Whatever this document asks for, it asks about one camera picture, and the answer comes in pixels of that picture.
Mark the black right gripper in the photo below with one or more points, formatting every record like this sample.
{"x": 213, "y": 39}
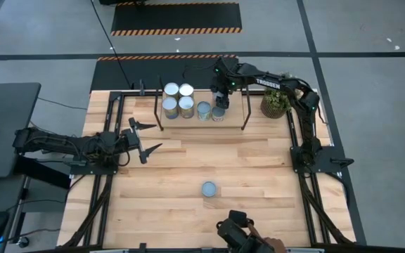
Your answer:
{"x": 224, "y": 96}

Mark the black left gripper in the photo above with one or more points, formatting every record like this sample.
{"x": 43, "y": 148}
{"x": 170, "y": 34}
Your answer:
{"x": 132, "y": 138}

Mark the short green peas can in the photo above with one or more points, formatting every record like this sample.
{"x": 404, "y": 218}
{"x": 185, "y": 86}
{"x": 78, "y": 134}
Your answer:
{"x": 218, "y": 113}

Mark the white mixed vegetables can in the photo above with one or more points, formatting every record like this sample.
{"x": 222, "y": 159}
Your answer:
{"x": 204, "y": 109}

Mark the tall peaches can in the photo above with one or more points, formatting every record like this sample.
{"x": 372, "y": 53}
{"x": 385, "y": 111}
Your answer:
{"x": 186, "y": 104}

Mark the tall blue carrots can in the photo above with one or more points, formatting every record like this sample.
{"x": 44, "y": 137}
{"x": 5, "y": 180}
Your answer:
{"x": 186, "y": 90}

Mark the tall blue peas can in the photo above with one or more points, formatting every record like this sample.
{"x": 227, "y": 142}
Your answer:
{"x": 169, "y": 105}

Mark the tall can silver lid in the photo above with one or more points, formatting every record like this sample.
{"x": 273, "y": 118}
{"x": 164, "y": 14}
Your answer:
{"x": 171, "y": 90}

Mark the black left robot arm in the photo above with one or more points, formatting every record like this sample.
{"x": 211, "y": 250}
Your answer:
{"x": 55, "y": 144}

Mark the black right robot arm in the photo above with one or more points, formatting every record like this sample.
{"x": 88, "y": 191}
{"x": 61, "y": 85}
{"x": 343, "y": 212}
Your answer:
{"x": 269, "y": 83}

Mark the green plant slatted pot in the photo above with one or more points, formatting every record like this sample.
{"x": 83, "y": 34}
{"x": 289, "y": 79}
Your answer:
{"x": 274, "y": 103}

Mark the black hazard-striped floor mat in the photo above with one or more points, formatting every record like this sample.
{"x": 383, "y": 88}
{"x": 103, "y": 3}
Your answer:
{"x": 128, "y": 74}
{"x": 174, "y": 17}

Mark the short teal can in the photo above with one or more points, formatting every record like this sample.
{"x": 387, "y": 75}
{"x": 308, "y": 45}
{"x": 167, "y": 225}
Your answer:
{"x": 209, "y": 189}

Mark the dark grey desk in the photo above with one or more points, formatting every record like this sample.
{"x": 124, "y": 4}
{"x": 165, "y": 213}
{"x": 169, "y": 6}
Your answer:
{"x": 9, "y": 112}

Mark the person's hand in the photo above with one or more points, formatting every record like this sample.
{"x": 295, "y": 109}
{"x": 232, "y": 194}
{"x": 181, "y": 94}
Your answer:
{"x": 275, "y": 245}

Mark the wooden shelf black frame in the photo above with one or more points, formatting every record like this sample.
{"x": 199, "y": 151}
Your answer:
{"x": 234, "y": 116}

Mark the black table frame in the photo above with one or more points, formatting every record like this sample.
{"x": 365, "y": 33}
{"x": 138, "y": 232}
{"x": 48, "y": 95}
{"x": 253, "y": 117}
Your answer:
{"x": 329, "y": 160}

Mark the black table-level camera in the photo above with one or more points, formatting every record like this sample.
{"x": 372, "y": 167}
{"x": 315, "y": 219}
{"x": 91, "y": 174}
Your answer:
{"x": 237, "y": 232}

